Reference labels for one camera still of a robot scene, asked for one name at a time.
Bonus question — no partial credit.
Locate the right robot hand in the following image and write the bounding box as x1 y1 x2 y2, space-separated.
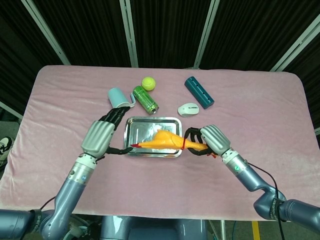
183 124 231 158

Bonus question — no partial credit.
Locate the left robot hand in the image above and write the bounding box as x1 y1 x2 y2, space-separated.
81 106 133 160

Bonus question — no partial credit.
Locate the yellow rubber chicken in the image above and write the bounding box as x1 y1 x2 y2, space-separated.
129 129 217 158

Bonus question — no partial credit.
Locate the metal tray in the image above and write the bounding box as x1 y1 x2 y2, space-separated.
123 116 183 159

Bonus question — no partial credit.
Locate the white computer mouse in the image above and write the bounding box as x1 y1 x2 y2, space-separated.
177 102 200 118

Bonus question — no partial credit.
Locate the pink table cloth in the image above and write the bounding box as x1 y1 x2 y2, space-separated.
0 64 320 222

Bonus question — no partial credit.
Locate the light blue plastic mug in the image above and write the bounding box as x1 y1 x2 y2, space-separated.
107 86 138 110

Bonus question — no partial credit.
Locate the teal cylindrical holder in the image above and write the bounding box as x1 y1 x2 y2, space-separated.
184 76 215 110

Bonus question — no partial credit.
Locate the green drink can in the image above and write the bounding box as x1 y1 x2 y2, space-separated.
132 85 160 115

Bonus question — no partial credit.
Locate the yellow tennis ball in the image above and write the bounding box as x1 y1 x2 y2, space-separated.
141 76 157 91

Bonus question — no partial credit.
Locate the white and black sneaker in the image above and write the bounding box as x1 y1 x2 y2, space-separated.
0 136 14 164

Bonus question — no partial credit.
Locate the white round base part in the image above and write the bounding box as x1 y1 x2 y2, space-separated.
69 224 87 240

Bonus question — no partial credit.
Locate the blue-grey robot torso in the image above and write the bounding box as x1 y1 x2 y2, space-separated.
99 215 208 240

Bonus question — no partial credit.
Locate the black curtain backdrop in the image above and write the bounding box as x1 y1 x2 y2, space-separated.
0 0 320 146

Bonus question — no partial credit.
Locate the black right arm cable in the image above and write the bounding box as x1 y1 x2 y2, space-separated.
243 161 286 240

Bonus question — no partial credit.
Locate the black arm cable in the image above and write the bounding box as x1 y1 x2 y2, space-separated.
38 196 57 211
243 161 286 240

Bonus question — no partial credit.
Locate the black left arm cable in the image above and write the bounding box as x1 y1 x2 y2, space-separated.
38 196 57 211

